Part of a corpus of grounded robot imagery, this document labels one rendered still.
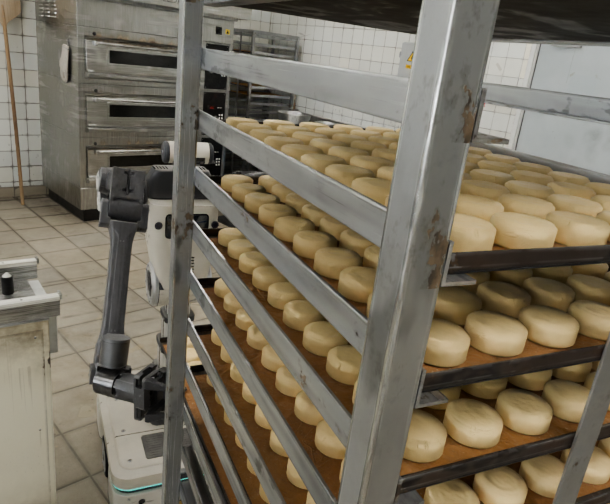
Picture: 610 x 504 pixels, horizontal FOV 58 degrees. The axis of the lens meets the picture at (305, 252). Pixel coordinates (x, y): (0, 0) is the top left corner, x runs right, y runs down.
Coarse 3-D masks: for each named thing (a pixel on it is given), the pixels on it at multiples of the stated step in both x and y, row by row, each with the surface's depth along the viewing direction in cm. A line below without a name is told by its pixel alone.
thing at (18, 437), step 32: (0, 288) 169; (32, 320) 153; (0, 352) 150; (32, 352) 155; (0, 384) 153; (32, 384) 158; (0, 416) 156; (32, 416) 162; (0, 448) 159; (32, 448) 165; (0, 480) 163; (32, 480) 169
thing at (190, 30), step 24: (192, 0) 79; (192, 24) 80; (192, 48) 81; (192, 72) 82; (192, 96) 84; (192, 120) 85; (192, 144) 86; (192, 168) 88; (192, 192) 89; (192, 216) 90; (168, 312) 97; (168, 336) 98; (168, 360) 99; (168, 384) 100; (168, 408) 101; (168, 432) 103; (168, 456) 105; (168, 480) 107
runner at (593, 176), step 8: (472, 144) 91; (480, 144) 89; (488, 144) 87; (496, 152) 86; (504, 152) 84; (512, 152) 83; (520, 152) 82; (520, 160) 82; (528, 160) 80; (536, 160) 79; (544, 160) 78; (552, 160) 76; (552, 168) 77; (560, 168) 75; (568, 168) 74; (576, 168) 73; (584, 168) 72; (584, 176) 72; (592, 176) 71; (600, 176) 70; (608, 176) 69
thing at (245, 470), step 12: (204, 384) 99; (204, 396) 95; (216, 396) 94; (216, 408) 93; (216, 420) 90; (228, 420) 88; (228, 432) 87; (228, 444) 85; (240, 444) 84; (240, 456) 82; (240, 468) 80; (252, 468) 79; (252, 480) 78; (252, 492) 76; (264, 492) 74
